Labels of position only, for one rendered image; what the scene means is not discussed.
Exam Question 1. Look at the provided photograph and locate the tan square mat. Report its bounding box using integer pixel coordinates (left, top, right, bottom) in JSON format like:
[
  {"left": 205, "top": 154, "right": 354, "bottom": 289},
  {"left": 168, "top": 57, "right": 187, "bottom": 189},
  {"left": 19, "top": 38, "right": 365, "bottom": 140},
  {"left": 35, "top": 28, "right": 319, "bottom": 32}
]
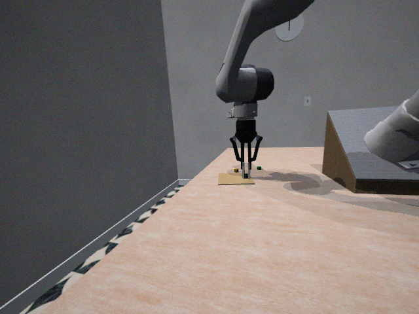
[{"left": 218, "top": 173, "right": 255, "bottom": 185}]

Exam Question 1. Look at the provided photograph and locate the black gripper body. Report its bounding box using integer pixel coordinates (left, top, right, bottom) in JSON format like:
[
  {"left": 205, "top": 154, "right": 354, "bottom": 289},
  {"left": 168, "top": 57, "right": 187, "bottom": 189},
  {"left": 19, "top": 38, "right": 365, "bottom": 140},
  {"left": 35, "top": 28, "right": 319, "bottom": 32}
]
[{"left": 235, "top": 120, "right": 257, "bottom": 143}]

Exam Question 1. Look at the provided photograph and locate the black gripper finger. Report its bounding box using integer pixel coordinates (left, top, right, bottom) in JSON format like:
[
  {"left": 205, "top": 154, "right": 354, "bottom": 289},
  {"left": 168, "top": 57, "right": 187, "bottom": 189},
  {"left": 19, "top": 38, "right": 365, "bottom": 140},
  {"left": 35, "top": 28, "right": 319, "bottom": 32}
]
[
  {"left": 247, "top": 135, "right": 263, "bottom": 179},
  {"left": 230, "top": 135, "right": 245, "bottom": 178}
]

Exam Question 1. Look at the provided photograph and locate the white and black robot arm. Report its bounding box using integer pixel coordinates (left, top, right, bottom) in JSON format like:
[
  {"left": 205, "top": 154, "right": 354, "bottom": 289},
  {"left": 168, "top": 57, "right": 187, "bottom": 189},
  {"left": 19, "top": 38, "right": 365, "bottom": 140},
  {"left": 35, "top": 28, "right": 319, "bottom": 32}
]
[{"left": 215, "top": 0, "right": 419, "bottom": 170}]

